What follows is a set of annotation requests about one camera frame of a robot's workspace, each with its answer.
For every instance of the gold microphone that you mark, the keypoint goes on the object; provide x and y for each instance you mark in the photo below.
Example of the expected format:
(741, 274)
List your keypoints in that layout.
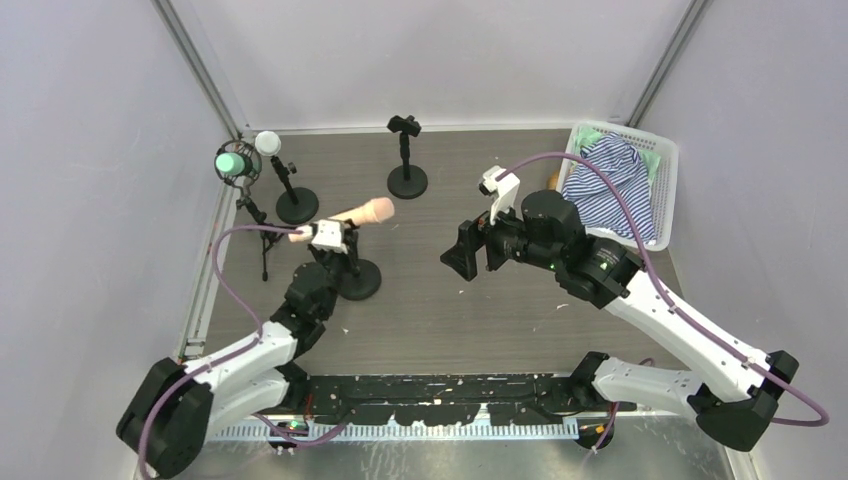
(552, 181)

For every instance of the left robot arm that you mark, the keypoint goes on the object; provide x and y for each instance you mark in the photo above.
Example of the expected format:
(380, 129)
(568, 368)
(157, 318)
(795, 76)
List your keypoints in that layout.
(178, 407)

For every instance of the pink microphone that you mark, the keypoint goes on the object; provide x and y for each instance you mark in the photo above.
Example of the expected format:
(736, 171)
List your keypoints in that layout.
(376, 210)

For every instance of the green microphone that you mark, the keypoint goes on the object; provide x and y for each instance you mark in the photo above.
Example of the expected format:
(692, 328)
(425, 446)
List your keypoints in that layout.
(230, 164)

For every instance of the white microphone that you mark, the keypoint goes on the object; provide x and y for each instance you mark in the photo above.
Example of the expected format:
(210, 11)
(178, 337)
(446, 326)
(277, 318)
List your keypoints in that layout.
(267, 143)

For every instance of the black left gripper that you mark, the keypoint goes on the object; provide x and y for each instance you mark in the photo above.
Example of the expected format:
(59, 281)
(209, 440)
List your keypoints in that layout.
(348, 240)

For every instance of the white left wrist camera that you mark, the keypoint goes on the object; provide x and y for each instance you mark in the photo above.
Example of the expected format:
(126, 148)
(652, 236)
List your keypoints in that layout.
(328, 235)

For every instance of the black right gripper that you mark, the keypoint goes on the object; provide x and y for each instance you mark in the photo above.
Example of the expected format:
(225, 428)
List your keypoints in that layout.
(475, 241)

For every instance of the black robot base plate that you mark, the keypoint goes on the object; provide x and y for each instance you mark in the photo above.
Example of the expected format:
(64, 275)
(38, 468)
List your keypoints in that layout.
(440, 400)

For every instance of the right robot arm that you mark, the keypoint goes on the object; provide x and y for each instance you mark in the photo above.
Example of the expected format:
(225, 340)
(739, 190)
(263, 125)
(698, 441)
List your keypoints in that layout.
(731, 400)

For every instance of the black shock mount stand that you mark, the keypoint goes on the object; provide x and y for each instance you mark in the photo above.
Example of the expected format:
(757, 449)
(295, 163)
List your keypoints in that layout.
(360, 278)

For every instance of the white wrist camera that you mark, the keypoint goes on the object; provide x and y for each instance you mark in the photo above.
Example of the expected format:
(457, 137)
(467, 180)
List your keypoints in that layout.
(328, 235)
(501, 187)

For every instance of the black stand with clip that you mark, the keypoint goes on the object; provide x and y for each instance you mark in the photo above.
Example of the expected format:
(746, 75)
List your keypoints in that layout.
(407, 181)

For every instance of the aluminium frame rail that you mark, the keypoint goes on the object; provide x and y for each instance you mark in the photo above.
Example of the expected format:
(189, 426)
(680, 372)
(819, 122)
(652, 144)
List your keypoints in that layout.
(193, 334)

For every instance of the blue striped cloth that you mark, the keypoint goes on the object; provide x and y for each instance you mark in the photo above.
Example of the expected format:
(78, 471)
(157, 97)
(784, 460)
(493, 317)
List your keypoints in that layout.
(614, 168)

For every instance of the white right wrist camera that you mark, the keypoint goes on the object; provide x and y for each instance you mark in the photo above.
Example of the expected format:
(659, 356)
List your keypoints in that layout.
(501, 187)

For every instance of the green cloth in basket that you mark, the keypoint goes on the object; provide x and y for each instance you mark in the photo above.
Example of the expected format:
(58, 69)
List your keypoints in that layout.
(589, 136)

